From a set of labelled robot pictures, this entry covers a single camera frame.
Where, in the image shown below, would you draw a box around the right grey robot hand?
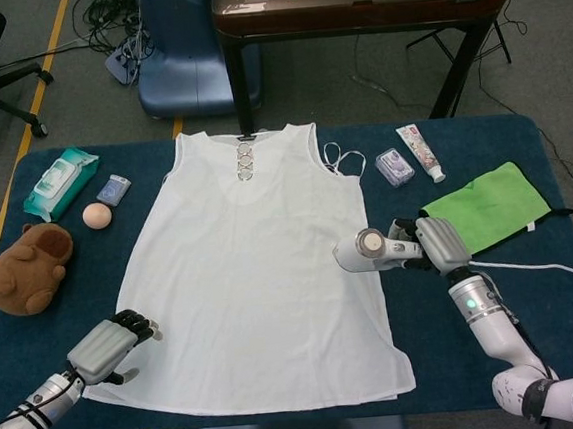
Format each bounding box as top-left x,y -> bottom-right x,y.
385,212 -> 473,281

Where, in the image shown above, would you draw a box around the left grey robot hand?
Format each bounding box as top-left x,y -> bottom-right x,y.
63,307 -> 168,390

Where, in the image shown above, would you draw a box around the white handheld steam iron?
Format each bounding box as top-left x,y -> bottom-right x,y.
330,223 -> 426,277

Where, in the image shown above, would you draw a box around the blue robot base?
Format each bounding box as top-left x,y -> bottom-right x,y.
129,0 -> 264,122

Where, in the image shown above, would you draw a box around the green cloth black trim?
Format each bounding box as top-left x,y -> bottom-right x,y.
416,156 -> 573,260

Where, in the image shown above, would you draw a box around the dark blue table cover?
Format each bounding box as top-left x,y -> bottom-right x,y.
0,102 -> 573,429

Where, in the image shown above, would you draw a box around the clear box purple contents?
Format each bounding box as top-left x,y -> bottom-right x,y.
373,146 -> 417,189

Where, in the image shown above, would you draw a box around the printed toothpaste tube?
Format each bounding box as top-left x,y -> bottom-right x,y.
395,121 -> 448,186

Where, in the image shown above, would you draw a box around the brown plush toy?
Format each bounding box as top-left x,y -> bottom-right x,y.
0,218 -> 80,319

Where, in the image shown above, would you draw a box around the beige wooden egg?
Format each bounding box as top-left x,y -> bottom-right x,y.
81,201 -> 115,229

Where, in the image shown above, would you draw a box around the small blue tissue pack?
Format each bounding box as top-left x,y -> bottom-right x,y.
94,173 -> 131,208

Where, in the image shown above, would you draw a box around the green wet wipes pack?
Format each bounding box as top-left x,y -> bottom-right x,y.
18,145 -> 106,223

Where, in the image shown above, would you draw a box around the white sleeveless top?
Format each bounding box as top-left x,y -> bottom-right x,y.
61,113 -> 418,428

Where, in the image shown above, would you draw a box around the brown mahjong table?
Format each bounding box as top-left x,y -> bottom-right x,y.
211,0 -> 523,139

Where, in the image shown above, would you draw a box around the power strip with plugs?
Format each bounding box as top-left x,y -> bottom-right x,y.
103,37 -> 158,87

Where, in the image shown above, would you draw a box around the thin white cable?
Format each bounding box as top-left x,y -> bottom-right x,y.
468,251 -> 573,295

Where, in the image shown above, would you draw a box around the white fabric strap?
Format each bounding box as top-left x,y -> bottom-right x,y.
322,139 -> 368,182

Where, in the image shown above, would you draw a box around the black floor cable bundle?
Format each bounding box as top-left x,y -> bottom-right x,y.
81,0 -> 153,57

